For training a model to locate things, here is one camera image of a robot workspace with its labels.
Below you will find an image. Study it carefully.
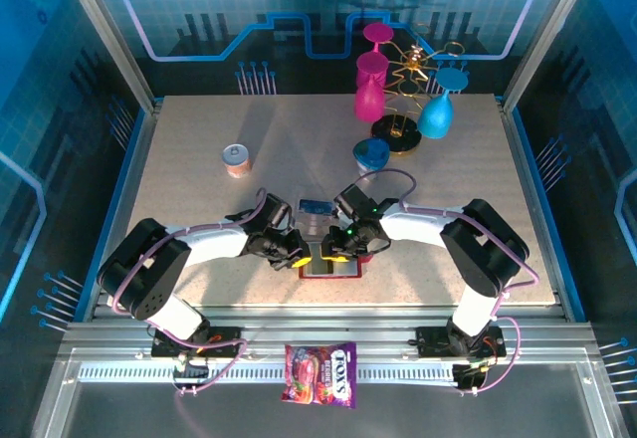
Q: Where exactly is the red card holder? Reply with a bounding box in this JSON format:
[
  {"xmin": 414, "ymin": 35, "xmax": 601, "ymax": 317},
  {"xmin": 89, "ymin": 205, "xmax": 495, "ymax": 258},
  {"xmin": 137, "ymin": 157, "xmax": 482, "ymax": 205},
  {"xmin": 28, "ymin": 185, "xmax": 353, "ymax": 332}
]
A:
[{"xmin": 298, "ymin": 252, "xmax": 374, "ymax": 282}]

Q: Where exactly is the yogurt cup blue lid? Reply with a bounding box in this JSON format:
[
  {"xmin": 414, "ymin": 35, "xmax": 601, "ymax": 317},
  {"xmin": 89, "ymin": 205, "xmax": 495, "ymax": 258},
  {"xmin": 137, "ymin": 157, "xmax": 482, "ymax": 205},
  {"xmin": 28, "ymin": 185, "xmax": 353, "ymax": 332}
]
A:
[{"xmin": 352, "ymin": 138, "xmax": 391, "ymax": 180}]

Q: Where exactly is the small tin can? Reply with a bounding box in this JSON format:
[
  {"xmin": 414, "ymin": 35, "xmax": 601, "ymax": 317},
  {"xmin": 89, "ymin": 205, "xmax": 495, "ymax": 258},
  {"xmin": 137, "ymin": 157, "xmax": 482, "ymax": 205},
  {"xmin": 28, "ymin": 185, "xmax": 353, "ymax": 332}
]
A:
[{"xmin": 222, "ymin": 143, "xmax": 252, "ymax": 179}]

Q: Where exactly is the purple candy bag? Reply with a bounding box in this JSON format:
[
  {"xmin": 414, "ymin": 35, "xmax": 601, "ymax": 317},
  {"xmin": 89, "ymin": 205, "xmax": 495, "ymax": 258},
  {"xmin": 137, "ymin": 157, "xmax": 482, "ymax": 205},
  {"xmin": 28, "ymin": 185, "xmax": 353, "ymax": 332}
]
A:
[{"xmin": 281, "ymin": 341, "xmax": 358, "ymax": 410}]

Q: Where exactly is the pink wine glass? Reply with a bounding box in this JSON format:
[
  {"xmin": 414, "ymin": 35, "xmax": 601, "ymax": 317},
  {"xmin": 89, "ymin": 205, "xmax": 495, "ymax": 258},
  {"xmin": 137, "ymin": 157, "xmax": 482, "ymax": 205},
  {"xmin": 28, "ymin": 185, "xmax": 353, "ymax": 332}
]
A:
[
  {"xmin": 353, "ymin": 53, "xmax": 390, "ymax": 123},
  {"xmin": 355, "ymin": 23, "xmax": 395, "ymax": 92}
]

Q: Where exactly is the black controller board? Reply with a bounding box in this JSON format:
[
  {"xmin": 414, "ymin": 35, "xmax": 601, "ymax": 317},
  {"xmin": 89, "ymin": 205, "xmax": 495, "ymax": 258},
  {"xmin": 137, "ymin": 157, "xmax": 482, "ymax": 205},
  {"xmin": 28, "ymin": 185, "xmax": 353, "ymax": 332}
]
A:
[
  {"xmin": 453, "ymin": 360, "xmax": 488, "ymax": 393},
  {"xmin": 171, "ymin": 357, "xmax": 210, "ymax": 395}
]

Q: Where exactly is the blue wine glass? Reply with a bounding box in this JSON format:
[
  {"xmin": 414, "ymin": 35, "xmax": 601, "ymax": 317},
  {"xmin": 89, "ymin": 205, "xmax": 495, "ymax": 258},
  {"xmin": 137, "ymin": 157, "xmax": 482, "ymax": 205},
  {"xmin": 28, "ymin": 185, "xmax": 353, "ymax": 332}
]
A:
[{"xmin": 416, "ymin": 68, "xmax": 470, "ymax": 139}]

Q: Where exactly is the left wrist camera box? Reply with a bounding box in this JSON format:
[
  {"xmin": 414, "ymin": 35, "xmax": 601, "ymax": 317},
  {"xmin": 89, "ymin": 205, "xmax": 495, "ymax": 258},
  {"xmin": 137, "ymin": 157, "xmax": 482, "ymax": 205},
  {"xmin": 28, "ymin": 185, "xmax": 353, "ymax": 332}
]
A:
[{"xmin": 253, "ymin": 192, "xmax": 293, "ymax": 233}]

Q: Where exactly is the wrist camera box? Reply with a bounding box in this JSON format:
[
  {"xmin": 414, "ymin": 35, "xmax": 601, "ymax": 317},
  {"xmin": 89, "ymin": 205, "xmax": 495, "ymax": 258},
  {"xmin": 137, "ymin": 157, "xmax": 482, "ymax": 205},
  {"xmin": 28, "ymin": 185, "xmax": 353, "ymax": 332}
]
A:
[
  {"xmin": 253, "ymin": 192, "xmax": 293, "ymax": 233},
  {"xmin": 332, "ymin": 184, "xmax": 379, "ymax": 223}
]

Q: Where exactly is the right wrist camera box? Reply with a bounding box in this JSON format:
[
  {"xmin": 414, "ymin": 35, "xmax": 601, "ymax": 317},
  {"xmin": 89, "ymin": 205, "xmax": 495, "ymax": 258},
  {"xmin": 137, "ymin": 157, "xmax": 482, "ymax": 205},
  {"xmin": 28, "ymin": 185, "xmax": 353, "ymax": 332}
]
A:
[{"xmin": 332, "ymin": 184, "xmax": 379, "ymax": 223}]

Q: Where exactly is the aluminium front rail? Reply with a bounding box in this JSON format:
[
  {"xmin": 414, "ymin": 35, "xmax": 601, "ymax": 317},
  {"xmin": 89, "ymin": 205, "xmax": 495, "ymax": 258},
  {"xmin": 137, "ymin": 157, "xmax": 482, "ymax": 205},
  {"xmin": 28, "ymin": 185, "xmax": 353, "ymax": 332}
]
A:
[{"xmin": 59, "ymin": 306, "xmax": 601, "ymax": 359}]

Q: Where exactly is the gold wire glass rack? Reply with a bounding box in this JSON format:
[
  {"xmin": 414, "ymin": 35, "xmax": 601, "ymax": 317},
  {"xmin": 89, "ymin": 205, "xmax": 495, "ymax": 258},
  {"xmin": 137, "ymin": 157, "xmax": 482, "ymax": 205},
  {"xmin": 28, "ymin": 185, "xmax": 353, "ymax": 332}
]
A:
[{"xmin": 370, "ymin": 22, "xmax": 467, "ymax": 159}]

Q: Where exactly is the white slotted cable duct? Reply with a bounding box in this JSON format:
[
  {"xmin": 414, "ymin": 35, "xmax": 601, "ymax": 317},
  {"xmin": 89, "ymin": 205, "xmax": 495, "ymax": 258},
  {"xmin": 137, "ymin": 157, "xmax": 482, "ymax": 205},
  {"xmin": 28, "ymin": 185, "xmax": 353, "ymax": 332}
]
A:
[{"xmin": 77, "ymin": 361, "xmax": 457, "ymax": 385}]

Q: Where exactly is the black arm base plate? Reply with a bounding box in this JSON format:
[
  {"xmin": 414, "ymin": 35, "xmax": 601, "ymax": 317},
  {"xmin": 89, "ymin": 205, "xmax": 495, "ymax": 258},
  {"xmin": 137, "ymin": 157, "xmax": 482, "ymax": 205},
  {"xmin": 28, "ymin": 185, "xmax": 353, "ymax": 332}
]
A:
[
  {"xmin": 150, "ymin": 326, "xmax": 245, "ymax": 359},
  {"xmin": 415, "ymin": 326, "xmax": 508, "ymax": 359}
]

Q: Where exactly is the aluminium side rail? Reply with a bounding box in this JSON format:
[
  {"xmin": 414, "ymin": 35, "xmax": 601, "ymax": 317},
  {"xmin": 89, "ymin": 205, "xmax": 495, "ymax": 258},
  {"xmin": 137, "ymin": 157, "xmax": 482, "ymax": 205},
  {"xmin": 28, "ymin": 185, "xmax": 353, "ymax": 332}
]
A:
[
  {"xmin": 92, "ymin": 99, "xmax": 163, "ymax": 321},
  {"xmin": 497, "ymin": 94, "xmax": 586, "ymax": 323}
]

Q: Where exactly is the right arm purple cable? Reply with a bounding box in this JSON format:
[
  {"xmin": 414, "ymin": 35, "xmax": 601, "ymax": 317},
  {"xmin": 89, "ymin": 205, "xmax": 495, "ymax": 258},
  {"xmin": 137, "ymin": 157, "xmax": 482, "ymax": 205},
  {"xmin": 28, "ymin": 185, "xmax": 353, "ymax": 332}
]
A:
[{"xmin": 357, "ymin": 168, "xmax": 541, "ymax": 395}]

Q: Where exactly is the aluminium frame post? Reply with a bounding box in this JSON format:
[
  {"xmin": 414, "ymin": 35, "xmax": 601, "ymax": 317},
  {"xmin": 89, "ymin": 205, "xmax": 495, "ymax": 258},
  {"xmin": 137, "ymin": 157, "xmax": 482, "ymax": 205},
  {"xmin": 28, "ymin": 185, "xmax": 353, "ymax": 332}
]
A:
[
  {"xmin": 54, "ymin": 0, "xmax": 159, "ymax": 113},
  {"xmin": 502, "ymin": 0, "xmax": 598, "ymax": 109}
]

